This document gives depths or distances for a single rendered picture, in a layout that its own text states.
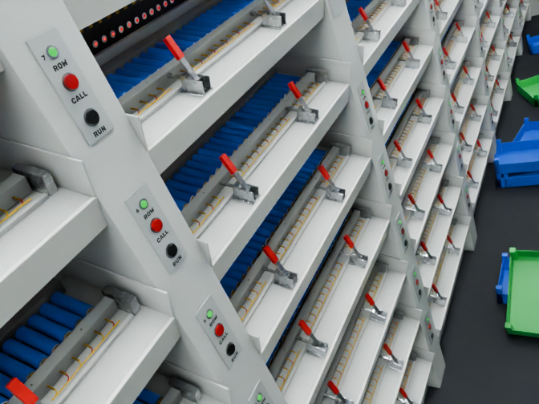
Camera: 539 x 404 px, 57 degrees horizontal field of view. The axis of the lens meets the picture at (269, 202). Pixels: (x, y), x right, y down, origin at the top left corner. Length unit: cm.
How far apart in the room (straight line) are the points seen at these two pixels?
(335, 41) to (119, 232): 70
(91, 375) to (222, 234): 27
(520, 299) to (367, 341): 84
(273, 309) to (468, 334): 121
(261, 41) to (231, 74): 13
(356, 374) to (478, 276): 106
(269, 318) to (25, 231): 47
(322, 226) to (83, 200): 59
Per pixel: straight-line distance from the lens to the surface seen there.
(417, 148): 163
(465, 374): 191
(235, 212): 81
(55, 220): 58
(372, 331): 134
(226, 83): 78
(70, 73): 59
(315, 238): 102
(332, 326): 111
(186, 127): 70
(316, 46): 116
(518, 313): 201
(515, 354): 195
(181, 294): 69
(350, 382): 126
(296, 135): 98
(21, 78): 56
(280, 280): 93
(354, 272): 121
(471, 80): 245
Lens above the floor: 153
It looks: 29 degrees down
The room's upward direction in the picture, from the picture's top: 24 degrees counter-clockwise
